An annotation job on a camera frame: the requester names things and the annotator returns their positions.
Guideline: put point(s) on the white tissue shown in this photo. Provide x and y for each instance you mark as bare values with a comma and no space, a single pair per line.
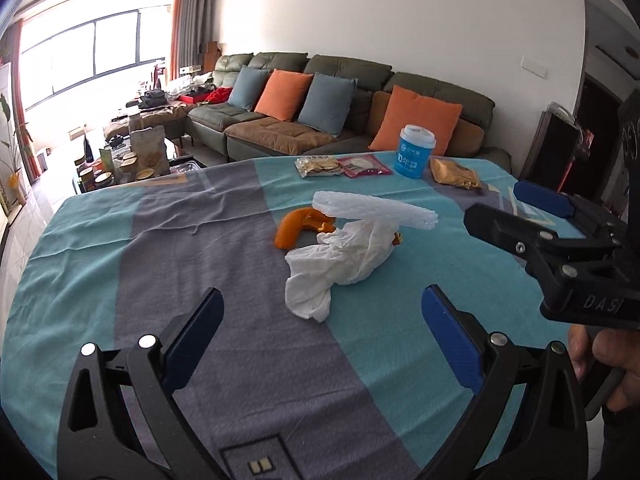
340,260

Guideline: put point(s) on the grey waste bin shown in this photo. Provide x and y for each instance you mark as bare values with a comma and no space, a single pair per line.
42,162

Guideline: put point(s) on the brown back cushion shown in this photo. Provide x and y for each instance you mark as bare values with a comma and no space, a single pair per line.
467,135

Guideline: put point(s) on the orange peel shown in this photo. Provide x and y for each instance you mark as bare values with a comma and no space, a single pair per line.
290,227

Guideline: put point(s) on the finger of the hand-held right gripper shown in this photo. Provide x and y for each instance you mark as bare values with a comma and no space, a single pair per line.
542,197
500,227

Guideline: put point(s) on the person's dark clothing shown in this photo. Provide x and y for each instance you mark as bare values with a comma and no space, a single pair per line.
622,450

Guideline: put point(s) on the tall leafy plant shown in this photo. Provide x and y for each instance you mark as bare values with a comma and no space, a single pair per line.
12,160

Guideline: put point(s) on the small blue cushion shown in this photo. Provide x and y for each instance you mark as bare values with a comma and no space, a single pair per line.
249,89

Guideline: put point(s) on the cluttered coffee table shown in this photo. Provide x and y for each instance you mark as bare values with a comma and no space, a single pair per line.
180,165

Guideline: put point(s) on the large blue cushion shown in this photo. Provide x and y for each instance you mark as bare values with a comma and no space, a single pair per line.
327,105

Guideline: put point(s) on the brown leaning board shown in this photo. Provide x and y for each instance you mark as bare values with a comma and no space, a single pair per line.
550,150

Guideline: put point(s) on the red snack packet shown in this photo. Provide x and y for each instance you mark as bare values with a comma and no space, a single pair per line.
365,166

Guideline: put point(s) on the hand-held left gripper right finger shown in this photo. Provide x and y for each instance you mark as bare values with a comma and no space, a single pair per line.
450,340

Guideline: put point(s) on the large orange cushion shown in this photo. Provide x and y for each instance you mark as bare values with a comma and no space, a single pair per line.
390,120

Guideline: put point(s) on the large window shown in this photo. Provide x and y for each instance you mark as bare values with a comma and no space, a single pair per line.
100,50

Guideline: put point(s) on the blue cup with white lid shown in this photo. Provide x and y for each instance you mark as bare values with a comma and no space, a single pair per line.
412,160

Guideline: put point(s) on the brown seat pad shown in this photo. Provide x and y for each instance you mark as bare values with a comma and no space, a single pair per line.
280,130

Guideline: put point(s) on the long white foam net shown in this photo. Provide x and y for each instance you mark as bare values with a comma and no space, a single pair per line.
380,210

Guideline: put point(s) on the person's right hand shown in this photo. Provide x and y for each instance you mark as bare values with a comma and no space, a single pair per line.
620,355

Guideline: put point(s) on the white wall switch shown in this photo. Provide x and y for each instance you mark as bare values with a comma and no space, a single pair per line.
534,67

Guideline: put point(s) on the dark wooden door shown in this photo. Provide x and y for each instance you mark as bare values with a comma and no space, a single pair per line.
600,135

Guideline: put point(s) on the red cloth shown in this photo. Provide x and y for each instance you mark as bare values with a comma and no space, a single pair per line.
220,95

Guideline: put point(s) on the flat gold snack packet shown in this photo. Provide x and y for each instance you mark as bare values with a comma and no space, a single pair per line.
455,174

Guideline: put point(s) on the pile of clothes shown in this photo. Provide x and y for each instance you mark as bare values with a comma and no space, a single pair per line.
155,96

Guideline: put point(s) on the teal and grey printed tablecloth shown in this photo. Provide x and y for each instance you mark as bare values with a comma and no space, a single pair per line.
150,260

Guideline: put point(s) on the dark green sofa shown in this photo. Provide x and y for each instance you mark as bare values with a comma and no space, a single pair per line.
350,67

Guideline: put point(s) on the wooden shelf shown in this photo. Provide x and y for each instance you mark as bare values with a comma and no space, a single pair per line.
210,55

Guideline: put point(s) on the brown paper bag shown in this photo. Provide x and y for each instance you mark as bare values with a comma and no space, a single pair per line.
148,152

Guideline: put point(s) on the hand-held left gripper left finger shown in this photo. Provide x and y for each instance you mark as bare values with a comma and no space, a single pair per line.
197,330

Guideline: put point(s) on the small orange cushion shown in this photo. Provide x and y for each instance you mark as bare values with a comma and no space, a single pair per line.
282,95

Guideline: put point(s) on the clear cracker packet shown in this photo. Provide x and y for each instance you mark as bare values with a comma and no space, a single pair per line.
317,166

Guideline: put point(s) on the orange and grey curtain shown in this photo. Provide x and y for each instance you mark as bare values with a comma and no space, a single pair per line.
187,20
22,110

